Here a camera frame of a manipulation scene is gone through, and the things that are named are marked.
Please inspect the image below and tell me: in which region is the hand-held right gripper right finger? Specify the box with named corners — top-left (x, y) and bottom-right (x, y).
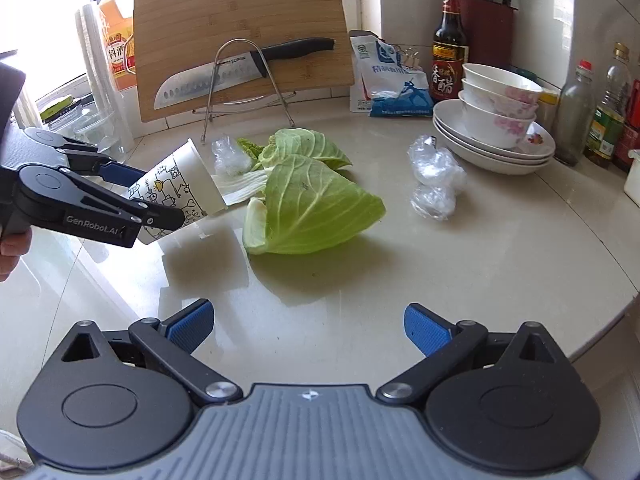
top-left (376, 302), bottom-right (571, 406)

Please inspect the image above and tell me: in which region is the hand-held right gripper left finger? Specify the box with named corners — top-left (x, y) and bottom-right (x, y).
top-left (52, 298), bottom-right (245, 407)

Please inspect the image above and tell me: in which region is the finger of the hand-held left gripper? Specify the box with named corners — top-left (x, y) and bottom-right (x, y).
top-left (24, 127), bottom-right (151, 187)
top-left (59, 167), bottom-right (186, 236)

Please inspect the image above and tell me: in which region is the white printed paper cup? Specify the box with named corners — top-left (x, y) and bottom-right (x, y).
top-left (127, 139), bottom-right (229, 246)

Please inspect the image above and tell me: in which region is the napa cabbage leaf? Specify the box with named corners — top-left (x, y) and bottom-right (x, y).
top-left (220, 136), bottom-right (272, 208)

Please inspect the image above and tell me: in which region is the large green cabbage leaf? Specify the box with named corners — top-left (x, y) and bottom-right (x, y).
top-left (242, 154), bottom-right (387, 256)

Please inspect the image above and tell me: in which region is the small green cabbage leaf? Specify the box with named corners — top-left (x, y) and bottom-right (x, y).
top-left (257, 128), bottom-right (353, 171)

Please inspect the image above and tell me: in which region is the person's left hand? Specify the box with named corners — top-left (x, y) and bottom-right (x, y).
top-left (0, 234), bottom-right (33, 283)

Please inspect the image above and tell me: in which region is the clear plastic container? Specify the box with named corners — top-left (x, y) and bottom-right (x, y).
top-left (74, 109), bottom-right (120, 155)

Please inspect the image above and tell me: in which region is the green and black sponge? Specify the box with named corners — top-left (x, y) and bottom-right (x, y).
top-left (40, 95), bottom-right (85, 123)

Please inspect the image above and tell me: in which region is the crumpled clear plastic wrap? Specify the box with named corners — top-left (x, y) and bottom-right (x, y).
top-left (211, 135), bottom-right (253, 177)
top-left (407, 135), bottom-right (467, 187)
top-left (410, 184), bottom-right (457, 222)

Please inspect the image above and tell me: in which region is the stack of clear plastic cups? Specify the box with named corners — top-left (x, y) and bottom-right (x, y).
top-left (75, 2), bottom-right (136, 151)

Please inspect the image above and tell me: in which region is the orange plastic bottle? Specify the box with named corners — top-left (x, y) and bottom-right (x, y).
top-left (97, 0), bottom-right (138, 92)

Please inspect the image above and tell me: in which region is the bamboo cutting board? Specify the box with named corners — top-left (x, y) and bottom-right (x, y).
top-left (132, 0), bottom-right (356, 124)

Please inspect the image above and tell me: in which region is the white floral bowl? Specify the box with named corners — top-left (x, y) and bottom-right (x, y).
top-left (461, 62), bottom-right (545, 106)
top-left (457, 91), bottom-right (539, 150)
top-left (460, 80), bottom-right (541, 121)

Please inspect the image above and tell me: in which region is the white floral plate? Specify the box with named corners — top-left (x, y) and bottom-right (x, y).
top-left (432, 99), bottom-right (557, 157)

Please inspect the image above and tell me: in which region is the blue and white salt bag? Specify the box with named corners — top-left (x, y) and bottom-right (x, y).
top-left (348, 30), bottom-right (434, 117)

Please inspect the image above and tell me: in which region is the white lidded plastic box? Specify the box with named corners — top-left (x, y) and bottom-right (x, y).
top-left (623, 149), bottom-right (640, 202)

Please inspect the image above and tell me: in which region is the clear glass bottle red cap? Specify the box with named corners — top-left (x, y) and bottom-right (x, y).
top-left (555, 60), bottom-right (597, 166)

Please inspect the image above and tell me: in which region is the green label oil bottle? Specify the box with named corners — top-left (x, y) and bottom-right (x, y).
top-left (584, 42), bottom-right (632, 169)

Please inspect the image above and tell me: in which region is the dark vinegar bottle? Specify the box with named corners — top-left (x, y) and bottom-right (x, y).
top-left (431, 0), bottom-right (471, 103)

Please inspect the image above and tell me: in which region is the red label sauce bottle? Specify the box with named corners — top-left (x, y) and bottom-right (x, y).
top-left (614, 79), bottom-right (640, 172)

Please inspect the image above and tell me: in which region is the red knife block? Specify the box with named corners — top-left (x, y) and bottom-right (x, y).
top-left (459, 0), bottom-right (518, 72)

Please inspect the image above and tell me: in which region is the black-handled kitchen knife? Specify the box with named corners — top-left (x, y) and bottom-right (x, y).
top-left (154, 37), bottom-right (335, 111)

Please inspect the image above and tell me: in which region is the metal wire rack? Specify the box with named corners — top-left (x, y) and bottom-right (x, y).
top-left (192, 39), bottom-right (297, 144)

